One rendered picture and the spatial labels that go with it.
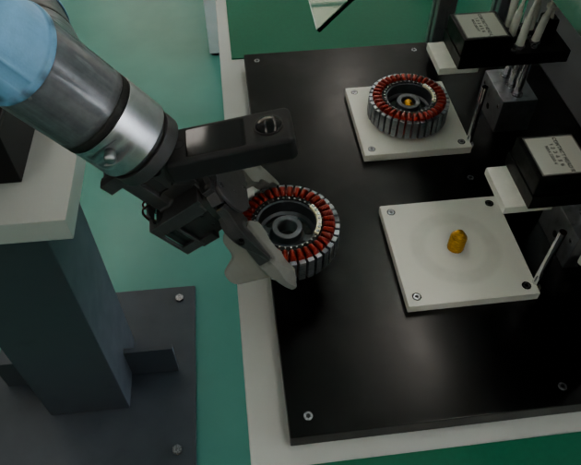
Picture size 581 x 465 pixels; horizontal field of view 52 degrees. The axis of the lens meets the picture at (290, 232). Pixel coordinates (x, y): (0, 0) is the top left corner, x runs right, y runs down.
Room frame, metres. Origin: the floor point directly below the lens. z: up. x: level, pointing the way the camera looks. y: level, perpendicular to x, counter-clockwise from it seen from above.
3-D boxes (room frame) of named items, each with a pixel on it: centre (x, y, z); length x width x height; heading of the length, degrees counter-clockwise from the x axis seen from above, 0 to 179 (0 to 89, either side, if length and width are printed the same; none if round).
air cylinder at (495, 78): (0.70, -0.31, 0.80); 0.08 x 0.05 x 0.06; 7
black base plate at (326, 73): (0.56, -0.19, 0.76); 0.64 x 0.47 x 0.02; 7
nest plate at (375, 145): (0.68, -0.17, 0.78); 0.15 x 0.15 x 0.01; 7
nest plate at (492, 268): (0.44, -0.19, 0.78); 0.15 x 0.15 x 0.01; 7
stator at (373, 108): (0.68, -0.17, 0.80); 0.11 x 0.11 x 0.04
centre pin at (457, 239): (0.44, -0.19, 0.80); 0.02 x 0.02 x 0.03
